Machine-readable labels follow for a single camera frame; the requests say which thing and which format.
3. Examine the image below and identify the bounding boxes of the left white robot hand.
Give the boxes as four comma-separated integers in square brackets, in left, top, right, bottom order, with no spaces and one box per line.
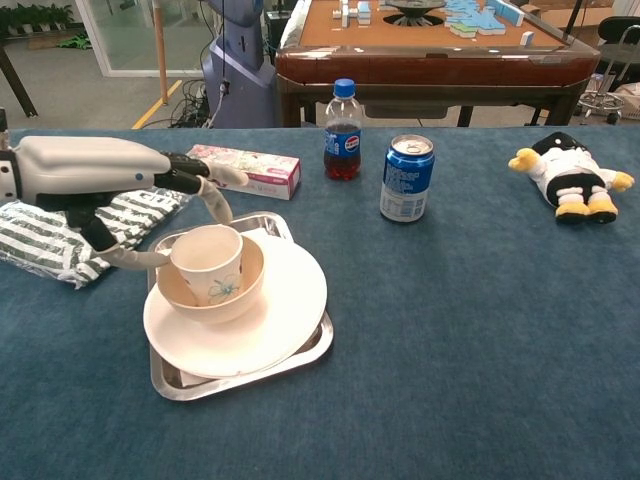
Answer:
[14,135,250,274]

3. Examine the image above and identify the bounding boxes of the floral white paper cup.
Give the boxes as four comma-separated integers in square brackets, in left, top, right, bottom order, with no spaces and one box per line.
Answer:
[169,224,245,307]

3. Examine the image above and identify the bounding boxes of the striped cloth in plastic bag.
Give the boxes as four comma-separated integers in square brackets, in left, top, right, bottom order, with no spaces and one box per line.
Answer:
[0,188,194,290]

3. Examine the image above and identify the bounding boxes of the black table leg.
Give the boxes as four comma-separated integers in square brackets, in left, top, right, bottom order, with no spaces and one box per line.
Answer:
[0,42,39,119]

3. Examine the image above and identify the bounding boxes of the green object on floor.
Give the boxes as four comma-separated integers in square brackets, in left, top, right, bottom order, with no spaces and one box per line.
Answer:
[56,32,94,51]

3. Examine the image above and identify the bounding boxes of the wooden pole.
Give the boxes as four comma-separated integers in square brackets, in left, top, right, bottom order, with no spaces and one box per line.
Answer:
[152,0,170,106]

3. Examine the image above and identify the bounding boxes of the row of potted plants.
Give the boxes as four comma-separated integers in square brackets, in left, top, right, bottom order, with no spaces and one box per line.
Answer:
[0,3,75,37]

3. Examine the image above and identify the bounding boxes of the blue grey machine base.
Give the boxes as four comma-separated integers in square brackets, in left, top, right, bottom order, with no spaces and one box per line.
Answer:
[202,0,279,129]

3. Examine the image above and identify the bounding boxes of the pink floral cardboard box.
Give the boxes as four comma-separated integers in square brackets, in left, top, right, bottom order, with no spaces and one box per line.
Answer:
[185,144,302,201]

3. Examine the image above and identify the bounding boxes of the beige bowl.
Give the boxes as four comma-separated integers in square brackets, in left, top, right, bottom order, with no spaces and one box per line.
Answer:
[156,232,265,325]

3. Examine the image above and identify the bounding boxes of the cream round plate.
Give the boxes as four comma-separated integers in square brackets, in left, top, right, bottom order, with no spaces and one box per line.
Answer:
[142,234,329,380]

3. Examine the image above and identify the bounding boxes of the Pepsi cola plastic bottle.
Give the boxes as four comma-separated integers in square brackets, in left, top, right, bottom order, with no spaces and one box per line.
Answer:
[323,78,363,182]

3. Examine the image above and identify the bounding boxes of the stainless steel tray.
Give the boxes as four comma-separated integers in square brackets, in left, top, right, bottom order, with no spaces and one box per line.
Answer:
[147,210,335,403]

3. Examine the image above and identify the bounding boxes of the stacked white blue mahjong tiles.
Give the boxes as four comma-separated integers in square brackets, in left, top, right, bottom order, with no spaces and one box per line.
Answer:
[332,0,374,27]

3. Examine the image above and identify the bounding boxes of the blue Pepsi can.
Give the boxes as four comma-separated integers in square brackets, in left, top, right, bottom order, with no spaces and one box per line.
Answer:
[379,134,435,224]

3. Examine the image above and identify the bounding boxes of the brown mahjong table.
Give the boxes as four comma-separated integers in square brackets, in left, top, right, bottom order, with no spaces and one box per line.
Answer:
[274,0,601,129]

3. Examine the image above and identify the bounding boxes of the blue tablecloth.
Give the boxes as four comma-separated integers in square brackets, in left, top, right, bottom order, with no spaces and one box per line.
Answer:
[0,125,640,480]

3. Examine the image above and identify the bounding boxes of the pile of blue mahjong tiles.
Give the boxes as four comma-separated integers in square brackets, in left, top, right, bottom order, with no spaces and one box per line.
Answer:
[443,0,526,39]

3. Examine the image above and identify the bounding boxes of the black white plush toy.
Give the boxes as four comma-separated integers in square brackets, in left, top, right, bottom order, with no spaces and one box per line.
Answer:
[507,131,636,225]

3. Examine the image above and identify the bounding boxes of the black office stool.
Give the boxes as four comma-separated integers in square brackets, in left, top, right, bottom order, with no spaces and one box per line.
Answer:
[577,15,640,125]

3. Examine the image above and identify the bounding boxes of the tangle of floor cables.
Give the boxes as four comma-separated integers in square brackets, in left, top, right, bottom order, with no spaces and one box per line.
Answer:
[168,78,221,129]

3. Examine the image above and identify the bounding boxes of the black hanging cable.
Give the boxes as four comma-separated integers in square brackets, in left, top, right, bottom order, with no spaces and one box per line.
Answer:
[217,0,232,97]

